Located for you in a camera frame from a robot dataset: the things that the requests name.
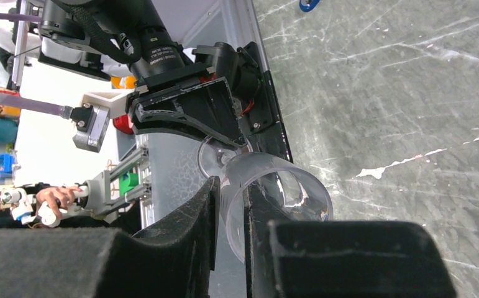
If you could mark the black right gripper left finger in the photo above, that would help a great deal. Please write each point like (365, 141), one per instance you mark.
(171, 258)

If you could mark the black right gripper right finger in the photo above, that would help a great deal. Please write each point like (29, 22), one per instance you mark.
(287, 258)

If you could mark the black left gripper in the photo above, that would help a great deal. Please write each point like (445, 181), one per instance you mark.
(191, 101)

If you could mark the clear wine glass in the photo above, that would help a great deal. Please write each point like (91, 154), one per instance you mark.
(292, 190)

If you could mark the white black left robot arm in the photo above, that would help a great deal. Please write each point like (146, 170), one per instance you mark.
(131, 33)

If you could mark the person hand in background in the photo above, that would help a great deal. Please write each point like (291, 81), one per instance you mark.
(57, 198)

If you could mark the blue clip tool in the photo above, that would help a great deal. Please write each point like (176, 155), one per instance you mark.
(308, 5)

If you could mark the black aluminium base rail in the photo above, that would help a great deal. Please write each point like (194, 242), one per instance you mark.
(263, 122)

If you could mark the grey teleoperation handle device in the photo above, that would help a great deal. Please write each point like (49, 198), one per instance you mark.
(94, 197)

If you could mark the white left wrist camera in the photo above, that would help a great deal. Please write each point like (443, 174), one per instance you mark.
(94, 114)

